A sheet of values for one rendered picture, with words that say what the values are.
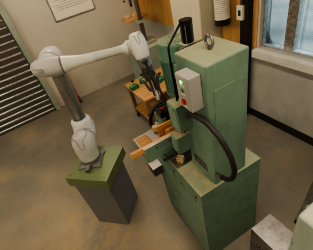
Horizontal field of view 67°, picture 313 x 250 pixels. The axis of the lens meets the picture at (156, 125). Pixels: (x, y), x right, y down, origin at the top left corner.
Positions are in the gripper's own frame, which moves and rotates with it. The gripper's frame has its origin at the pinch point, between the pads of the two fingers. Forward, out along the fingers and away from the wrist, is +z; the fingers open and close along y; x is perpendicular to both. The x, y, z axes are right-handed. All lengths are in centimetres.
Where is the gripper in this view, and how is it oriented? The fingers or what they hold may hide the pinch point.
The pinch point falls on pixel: (156, 94)
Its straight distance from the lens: 159.6
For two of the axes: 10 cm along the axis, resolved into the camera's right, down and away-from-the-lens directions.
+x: -4.0, -2.6, 8.8
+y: 8.5, -4.5, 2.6
